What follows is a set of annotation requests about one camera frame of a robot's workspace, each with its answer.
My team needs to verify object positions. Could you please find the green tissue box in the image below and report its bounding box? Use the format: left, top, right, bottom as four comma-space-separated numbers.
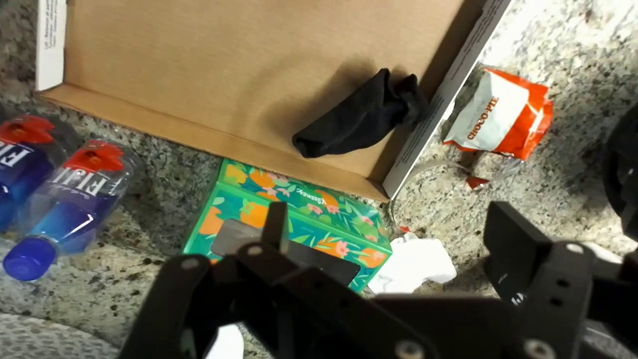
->
184, 160, 394, 291

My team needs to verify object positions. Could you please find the crumpled white napkin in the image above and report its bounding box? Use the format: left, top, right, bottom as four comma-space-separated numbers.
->
370, 233, 457, 295

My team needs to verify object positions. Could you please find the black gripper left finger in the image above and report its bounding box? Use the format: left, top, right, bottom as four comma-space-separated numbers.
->
118, 203, 428, 359

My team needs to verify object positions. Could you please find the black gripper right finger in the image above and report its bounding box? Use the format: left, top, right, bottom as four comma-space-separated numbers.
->
380, 201, 638, 359

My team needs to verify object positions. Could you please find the cardboard tray box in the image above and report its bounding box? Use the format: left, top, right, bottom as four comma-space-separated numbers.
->
37, 0, 515, 201

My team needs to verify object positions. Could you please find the orange white snack packet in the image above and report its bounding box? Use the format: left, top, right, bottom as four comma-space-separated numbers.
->
445, 68, 555, 160

